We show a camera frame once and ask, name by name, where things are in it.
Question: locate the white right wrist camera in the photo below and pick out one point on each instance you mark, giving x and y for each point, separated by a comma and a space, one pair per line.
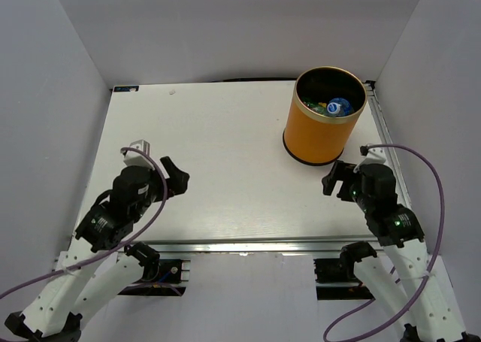
372, 155

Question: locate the green plastic bottle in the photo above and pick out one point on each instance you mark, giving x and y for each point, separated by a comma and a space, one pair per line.
314, 106

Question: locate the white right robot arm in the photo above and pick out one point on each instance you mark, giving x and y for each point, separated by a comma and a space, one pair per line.
417, 299

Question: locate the clear bottle blue label white cap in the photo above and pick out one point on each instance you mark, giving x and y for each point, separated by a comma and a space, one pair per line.
339, 107

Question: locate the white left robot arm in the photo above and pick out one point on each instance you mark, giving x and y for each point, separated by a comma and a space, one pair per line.
100, 263

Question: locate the orange cylindrical bin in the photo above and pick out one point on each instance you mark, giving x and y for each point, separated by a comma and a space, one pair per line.
311, 137

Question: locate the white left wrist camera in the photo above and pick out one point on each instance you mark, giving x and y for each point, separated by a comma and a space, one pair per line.
136, 154

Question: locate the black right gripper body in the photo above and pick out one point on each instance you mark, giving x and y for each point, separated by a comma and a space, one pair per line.
363, 200

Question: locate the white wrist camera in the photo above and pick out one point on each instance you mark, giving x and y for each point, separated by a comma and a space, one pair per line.
136, 154
372, 155

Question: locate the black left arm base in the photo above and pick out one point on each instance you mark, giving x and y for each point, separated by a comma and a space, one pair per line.
171, 281

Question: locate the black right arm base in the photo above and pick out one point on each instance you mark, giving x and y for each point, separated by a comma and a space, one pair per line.
334, 284

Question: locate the blue sticker on table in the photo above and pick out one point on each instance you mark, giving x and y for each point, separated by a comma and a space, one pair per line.
134, 88

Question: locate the aluminium table frame rail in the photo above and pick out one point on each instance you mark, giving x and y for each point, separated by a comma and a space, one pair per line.
246, 193

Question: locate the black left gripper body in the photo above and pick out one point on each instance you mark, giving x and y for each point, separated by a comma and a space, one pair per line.
155, 192

